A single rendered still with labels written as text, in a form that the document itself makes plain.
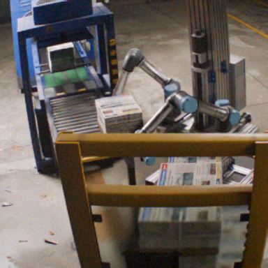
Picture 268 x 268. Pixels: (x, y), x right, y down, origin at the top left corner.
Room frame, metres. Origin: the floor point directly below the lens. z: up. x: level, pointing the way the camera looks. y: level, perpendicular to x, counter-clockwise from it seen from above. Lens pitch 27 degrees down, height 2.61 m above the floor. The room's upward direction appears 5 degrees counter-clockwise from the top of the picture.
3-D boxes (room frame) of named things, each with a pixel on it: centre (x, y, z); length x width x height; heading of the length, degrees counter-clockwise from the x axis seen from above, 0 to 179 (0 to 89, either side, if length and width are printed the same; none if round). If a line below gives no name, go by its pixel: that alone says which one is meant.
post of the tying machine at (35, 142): (4.46, 0.99, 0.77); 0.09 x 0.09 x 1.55; 12
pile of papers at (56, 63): (5.40, 0.75, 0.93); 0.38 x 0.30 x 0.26; 12
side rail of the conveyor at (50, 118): (3.79, 0.67, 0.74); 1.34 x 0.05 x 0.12; 12
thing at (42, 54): (5.95, 0.86, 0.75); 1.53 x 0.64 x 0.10; 12
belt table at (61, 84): (4.84, 0.63, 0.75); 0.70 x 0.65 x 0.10; 12
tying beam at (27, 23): (4.84, 0.63, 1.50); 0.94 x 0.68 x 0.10; 102
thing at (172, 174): (2.44, -0.30, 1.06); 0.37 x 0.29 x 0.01; 80
